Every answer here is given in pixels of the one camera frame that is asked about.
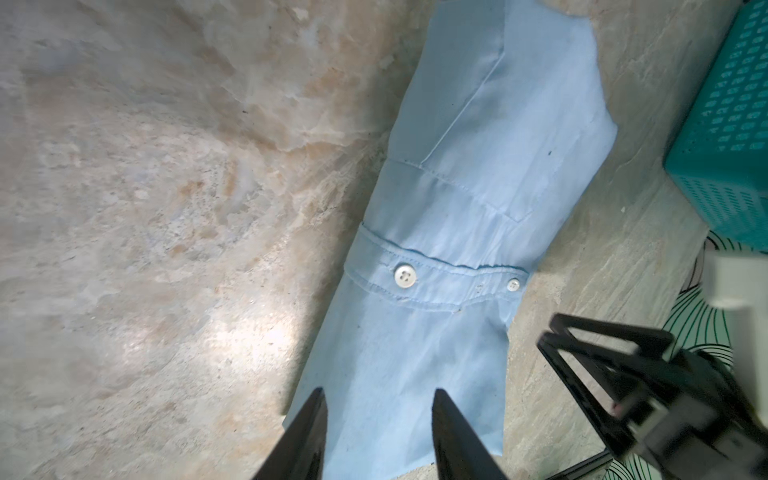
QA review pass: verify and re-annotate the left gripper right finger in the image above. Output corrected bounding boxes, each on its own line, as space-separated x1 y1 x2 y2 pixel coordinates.
432 389 507 480

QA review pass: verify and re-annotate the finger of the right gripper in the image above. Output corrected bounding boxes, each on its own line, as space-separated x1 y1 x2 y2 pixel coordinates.
537 313 673 456

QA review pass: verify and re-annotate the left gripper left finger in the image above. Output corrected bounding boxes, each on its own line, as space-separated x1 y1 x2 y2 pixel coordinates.
252 388 328 480

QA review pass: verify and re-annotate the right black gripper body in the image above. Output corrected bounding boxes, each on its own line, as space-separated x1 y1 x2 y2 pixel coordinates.
611 351 767 479

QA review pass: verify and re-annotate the light blue long sleeve shirt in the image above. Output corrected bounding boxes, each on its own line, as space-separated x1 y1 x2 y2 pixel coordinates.
288 1 617 479

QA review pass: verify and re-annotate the teal plastic basket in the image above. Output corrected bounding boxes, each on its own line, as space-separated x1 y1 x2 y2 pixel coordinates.
664 1 767 251

